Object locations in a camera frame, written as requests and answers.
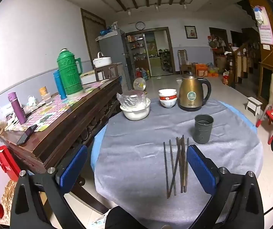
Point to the orange cardboard box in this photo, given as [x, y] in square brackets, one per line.
[201, 70]

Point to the brown wooden door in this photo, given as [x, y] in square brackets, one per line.
[92, 35]

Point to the purple bottle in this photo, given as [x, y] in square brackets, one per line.
[17, 109]

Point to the white red-patterned bowl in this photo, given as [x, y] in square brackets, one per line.
[168, 103]
[167, 95]

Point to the black smartphone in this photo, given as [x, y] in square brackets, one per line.
[26, 134]

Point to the orange cup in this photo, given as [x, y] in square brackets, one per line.
[43, 91]

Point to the small white fan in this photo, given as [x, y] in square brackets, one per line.
[140, 84]

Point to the gold electric kettle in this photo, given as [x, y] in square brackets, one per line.
[191, 95]

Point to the small white stool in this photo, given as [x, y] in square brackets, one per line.
[254, 103]

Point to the wooden stair railing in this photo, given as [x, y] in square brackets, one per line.
[231, 64]

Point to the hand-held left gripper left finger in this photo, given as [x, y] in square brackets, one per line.
[73, 167]

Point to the grey tablecloth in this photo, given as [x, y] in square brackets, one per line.
[138, 152]

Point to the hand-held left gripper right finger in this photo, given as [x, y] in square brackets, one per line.
[199, 169]

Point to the bunch of dark chopsticks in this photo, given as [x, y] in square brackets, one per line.
[182, 162]

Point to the water jugs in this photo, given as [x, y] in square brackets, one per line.
[143, 74]

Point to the grey refrigerator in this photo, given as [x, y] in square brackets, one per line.
[112, 50]

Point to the blue thermos flask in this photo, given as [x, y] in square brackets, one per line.
[59, 85]

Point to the checkered cloth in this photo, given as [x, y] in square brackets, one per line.
[52, 107]

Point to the pink wall calendar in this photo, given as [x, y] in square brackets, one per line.
[266, 33]

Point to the red gift bag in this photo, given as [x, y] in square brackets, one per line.
[6, 162]

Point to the blue table cover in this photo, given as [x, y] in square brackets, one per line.
[95, 145]

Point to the round wall clock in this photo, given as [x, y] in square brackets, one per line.
[140, 25]

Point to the framed wall picture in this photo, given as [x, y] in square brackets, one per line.
[190, 32]

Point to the dark wooden chair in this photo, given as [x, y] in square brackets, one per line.
[112, 72]

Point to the white chest freezer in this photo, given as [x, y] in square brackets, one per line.
[88, 77]

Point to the shelf with bottles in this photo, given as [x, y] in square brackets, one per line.
[136, 52]

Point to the white enamel basin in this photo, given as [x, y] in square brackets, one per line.
[136, 114]

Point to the green thermos flask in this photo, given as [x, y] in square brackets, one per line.
[69, 76]

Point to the brown high-back chair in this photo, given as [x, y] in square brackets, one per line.
[182, 57]

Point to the grey metal chopstick holder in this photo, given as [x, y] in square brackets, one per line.
[202, 131]

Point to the dark wooden sideboard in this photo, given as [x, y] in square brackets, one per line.
[62, 136]

